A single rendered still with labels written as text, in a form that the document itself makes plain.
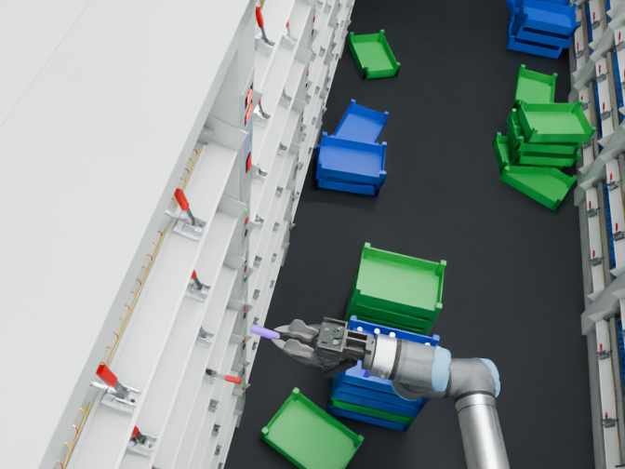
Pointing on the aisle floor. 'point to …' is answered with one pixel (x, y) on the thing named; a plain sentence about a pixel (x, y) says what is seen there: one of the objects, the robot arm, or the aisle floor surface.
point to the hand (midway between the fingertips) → (278, 337)
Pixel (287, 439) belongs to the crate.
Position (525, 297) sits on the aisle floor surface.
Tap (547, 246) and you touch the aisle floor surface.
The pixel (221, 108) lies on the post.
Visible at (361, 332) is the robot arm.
